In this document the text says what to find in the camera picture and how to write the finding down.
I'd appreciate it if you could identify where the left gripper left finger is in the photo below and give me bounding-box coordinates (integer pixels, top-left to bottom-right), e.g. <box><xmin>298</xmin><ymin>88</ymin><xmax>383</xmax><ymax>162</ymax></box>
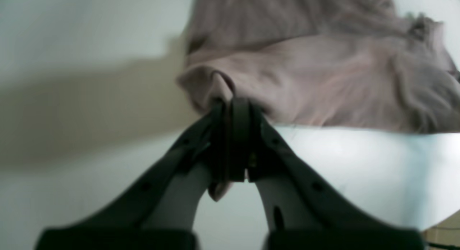
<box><xmin>36</xmin><ymin>101</ymin><xmax>226</xmax><ymax>250</ymax></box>

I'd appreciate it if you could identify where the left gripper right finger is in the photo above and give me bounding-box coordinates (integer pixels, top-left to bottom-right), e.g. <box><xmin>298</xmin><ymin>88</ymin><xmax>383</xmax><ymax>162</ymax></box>
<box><xmin>229</xmin><ymin>99</ymin><xmax>427</xmax><ymax>250</ymax></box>

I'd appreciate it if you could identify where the mauve t-shirt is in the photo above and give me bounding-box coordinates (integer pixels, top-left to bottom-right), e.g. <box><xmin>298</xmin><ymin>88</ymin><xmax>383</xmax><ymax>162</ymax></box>
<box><xmin>178</xmin><ymin>0</ymin><xmax>460</xmax><ymax>134</ymax></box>

